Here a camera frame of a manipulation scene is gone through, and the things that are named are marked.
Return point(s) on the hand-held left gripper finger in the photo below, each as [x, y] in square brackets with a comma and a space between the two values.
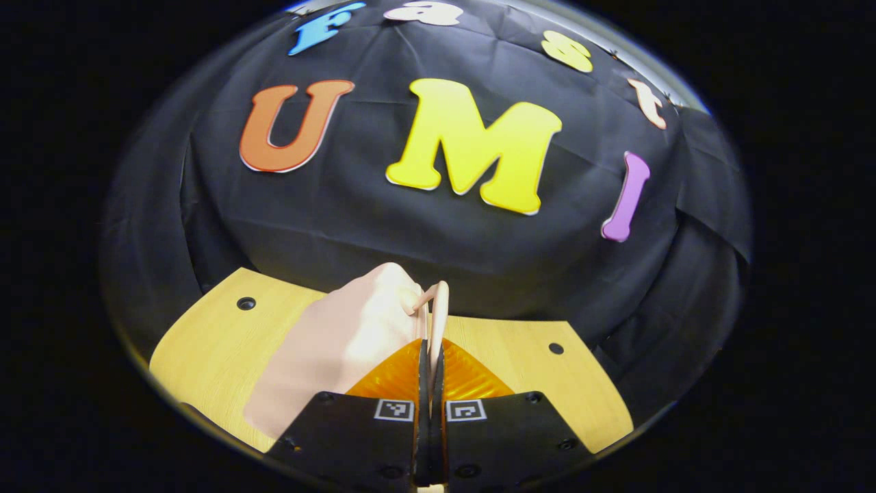
[439, 431]
[423, 431]

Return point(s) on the pink suitcase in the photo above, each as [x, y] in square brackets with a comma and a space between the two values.
[335, 342]

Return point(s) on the black backdrop cloth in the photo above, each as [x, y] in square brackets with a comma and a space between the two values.
[410, 233]

